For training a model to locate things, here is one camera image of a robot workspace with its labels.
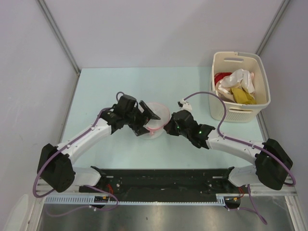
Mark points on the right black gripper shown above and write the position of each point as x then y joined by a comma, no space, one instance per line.
169,128

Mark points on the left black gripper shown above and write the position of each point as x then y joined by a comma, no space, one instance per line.
144,117

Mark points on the white mesh laundry bag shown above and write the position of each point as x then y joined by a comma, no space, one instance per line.
155,126

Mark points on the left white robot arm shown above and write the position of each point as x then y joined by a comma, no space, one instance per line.
56,162

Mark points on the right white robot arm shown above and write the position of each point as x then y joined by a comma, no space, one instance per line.
269,163

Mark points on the cream plastic laundry basket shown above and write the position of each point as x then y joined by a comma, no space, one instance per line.
227,61

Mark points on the red garment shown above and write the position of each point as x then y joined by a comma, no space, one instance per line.
219,76

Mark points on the yellow garment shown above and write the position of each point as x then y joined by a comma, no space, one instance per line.
242,97

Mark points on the white crumpled garment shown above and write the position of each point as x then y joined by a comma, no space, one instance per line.
240,78

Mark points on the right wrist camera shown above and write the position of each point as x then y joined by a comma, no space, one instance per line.
184,105

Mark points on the white slotted cable duct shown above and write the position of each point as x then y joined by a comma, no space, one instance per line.
102,200

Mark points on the aluminium frame rail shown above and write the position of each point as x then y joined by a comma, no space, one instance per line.
259,189

